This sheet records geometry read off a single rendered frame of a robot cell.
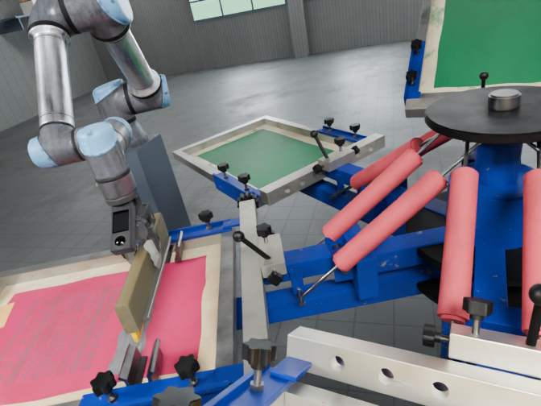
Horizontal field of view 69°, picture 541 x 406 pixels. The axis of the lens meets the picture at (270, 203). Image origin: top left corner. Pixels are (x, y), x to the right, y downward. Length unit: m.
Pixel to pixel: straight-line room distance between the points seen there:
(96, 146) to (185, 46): 10.04
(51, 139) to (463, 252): 0.88
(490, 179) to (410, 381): 0.55
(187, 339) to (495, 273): 0.70
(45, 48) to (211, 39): 9.46
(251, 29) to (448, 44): 8.47
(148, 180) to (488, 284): 1.15
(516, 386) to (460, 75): 1.35
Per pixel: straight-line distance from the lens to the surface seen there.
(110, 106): 1.52
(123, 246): 0.87
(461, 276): 0.75
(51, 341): 1.19
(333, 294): 1.05
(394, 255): 1.02
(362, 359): 0.60
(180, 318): 1.05
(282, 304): 1.04
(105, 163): 0.87
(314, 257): 0.97
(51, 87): 1.08
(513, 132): 0.85
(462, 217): 0.80
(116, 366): 1.02
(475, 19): 1.98
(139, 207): 0.98
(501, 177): 1.00
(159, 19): 11.05
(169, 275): 1.20
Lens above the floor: 1.64
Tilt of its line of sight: 29 degrees down
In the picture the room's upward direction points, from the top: 12 degrees counter-clockwise
